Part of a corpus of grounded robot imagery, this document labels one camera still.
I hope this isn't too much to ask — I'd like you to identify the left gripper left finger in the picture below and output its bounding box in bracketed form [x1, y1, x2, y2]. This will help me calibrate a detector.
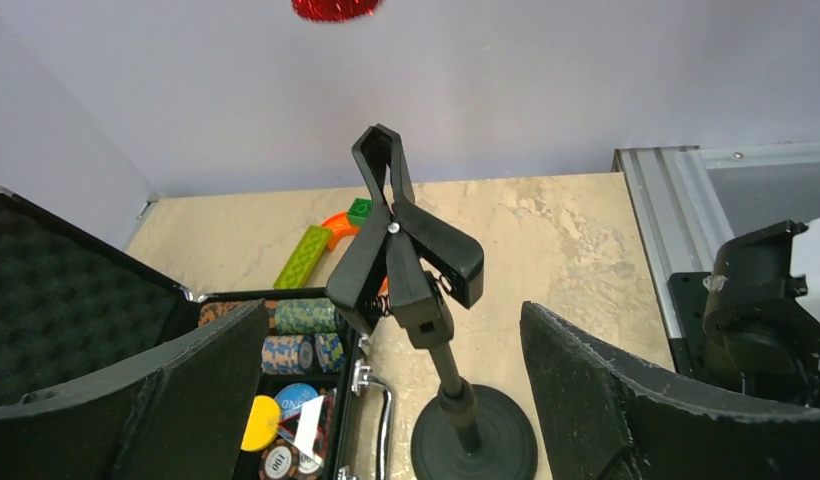
[0, 300, 269, 479]

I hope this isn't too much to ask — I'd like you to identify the black poker chip case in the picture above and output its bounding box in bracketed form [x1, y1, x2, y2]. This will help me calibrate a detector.
[0, 185, 395, 480]

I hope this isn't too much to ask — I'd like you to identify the yellow poker chip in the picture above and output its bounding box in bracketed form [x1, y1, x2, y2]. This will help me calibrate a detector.
[240, 395, 282, 452]

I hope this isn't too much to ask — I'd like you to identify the green toy block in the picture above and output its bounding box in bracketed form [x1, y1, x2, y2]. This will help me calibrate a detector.
[273, 225, 332, 290]

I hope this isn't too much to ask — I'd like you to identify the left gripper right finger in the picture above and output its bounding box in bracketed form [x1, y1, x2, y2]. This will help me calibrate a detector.
[520, 301, 820, 479]

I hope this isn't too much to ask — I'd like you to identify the orange toy ring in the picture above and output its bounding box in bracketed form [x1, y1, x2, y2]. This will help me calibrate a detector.
[320, 211, 391, 296]

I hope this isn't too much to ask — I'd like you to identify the red glitter microphone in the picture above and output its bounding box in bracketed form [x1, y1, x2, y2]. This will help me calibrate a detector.
[291, 0, 382, 23]

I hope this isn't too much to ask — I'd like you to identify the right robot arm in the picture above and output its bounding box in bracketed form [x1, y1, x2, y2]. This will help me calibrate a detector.
[668, 217, 820, 408]

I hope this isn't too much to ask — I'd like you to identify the clip microphone stand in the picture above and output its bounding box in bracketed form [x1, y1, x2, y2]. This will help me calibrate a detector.
[325, 124, 538, 479]

